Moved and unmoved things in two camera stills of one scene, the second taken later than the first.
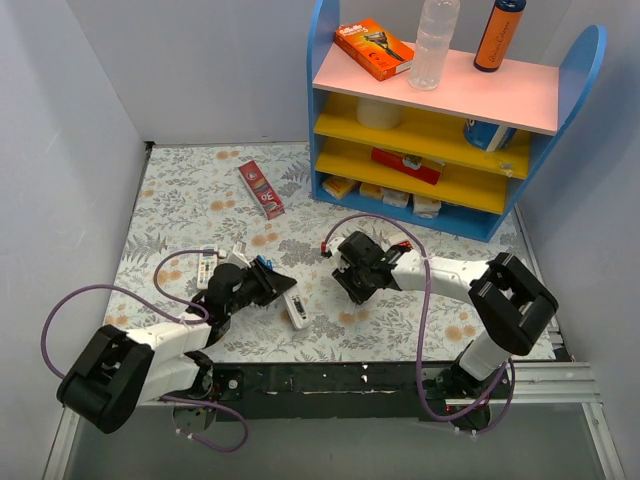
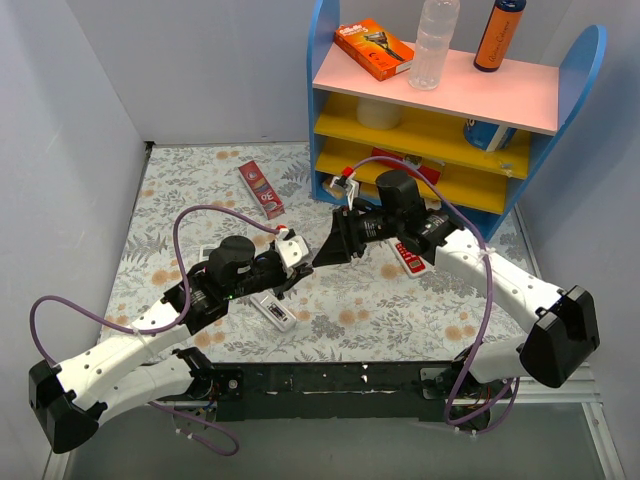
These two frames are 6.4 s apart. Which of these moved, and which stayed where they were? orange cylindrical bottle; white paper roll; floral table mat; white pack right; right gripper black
Moved: right gripper black
Stayed: white pack right; floral table mat; orange cylindrical bottle; white paper roll
